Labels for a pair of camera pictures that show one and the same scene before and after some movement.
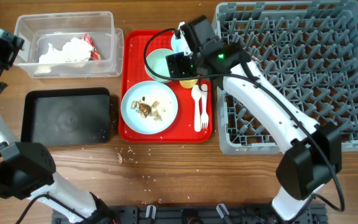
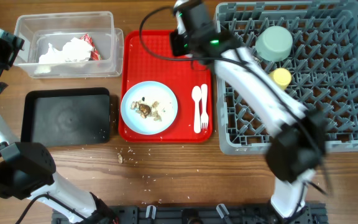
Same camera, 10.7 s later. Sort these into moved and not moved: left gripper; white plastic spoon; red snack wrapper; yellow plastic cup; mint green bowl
Moved: yellow plastic cup; mint green bowl
Not moved: left gripper; white plastic spoon; red snack wrapper
